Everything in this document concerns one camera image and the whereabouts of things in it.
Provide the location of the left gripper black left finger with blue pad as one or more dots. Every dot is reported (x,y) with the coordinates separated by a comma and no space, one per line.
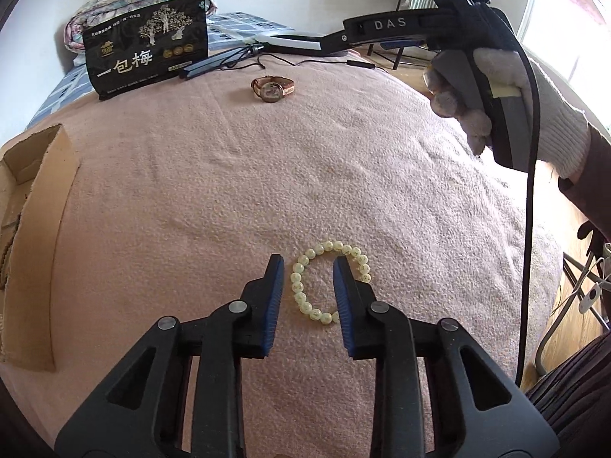
(177,391)

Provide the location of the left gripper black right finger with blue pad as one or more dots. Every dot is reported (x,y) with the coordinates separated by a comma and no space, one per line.
(437,392)

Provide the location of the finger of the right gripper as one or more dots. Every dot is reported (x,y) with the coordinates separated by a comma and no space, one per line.
(331,45)

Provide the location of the dark sleeved right forearm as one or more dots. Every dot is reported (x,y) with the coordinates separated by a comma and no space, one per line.
(590,193)

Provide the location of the white gloved right hand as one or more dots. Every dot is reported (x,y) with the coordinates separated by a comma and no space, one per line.
(564,131)

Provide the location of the blue checked bed sheet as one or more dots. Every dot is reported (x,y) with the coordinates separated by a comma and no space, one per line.
(225,30)

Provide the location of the blue black folded device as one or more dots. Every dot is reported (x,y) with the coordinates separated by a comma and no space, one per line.
(226,58)

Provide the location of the black snack package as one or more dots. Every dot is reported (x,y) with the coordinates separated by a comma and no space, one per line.
(145,46)

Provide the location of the pink blanket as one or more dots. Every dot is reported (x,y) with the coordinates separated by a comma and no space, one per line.
(186,188)

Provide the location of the open cardboard box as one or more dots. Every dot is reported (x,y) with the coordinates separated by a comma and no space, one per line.
(37,173)

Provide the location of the white ring light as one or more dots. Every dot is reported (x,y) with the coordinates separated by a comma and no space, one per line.
(303,43)

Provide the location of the brown strap wristwatch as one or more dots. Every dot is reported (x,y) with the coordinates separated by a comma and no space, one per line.
(272,89)

